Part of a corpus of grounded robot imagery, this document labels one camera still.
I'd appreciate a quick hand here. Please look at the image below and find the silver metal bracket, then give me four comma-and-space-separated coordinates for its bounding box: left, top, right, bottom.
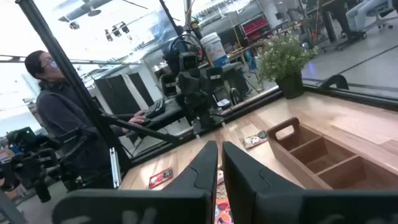
108, 147, 123, 189

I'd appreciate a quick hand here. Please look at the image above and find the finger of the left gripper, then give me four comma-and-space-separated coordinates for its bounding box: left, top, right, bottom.
206, 66, 224, 88
177, 72, 200, 94

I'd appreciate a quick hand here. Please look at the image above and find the black upright frame post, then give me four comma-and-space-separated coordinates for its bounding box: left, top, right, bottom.
14, 0, 184, 175

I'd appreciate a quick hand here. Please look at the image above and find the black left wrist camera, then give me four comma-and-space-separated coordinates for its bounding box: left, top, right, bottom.
179, 51, 199, 71

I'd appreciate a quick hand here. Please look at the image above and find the orange peach tea packet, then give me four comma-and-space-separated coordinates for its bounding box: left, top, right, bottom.
214, 198, 234, 224

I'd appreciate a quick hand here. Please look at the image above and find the white office chair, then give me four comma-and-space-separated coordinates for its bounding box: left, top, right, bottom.
363, 0, 398, 32

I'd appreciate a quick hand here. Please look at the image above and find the person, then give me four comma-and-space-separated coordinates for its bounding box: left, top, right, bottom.
345, 0, 392, 34
24, 49, 147, 190

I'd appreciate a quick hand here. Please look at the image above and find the red strawberry tea packet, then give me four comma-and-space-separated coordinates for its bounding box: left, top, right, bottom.
147, 167, 174, 190

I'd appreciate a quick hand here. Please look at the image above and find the black panel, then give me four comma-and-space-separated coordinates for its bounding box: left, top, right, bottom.
129, 72, 155, 108
94, 73, 142, 116

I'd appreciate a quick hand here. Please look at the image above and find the black keyboard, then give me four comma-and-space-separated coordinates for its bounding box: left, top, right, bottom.
144, 98, 167, 119

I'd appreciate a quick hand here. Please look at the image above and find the office desk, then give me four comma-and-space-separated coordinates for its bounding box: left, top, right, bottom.
141, 99, 187, 131

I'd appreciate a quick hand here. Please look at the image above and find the red storage shelf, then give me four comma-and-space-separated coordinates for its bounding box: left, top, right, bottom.
242, 17, 270, 37

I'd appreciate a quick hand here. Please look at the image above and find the white bucket blue label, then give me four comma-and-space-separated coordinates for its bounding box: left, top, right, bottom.
200, 32, 230, 68

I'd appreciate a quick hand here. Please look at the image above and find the green plant in black pot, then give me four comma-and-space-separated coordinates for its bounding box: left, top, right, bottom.
256, 34, 320, 100

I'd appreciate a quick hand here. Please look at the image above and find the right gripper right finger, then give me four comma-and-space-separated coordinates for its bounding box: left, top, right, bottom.
222, 141, 398, 224

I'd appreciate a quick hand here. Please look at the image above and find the black desk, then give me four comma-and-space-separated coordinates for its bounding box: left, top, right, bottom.
306, 0, 368, 50

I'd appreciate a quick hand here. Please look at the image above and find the black aluminium table frame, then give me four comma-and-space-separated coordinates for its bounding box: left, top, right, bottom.
130, 79, 398, 166

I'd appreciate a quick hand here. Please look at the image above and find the black arch bracket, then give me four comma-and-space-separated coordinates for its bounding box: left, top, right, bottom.
318, 74, 349, 91

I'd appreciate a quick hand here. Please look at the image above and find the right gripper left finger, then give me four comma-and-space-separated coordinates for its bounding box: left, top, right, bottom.
52, 140, 218, 224

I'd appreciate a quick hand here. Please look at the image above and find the wooden three-compartment organizer box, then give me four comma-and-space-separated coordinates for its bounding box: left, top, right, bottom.
266, 116, 398, 191

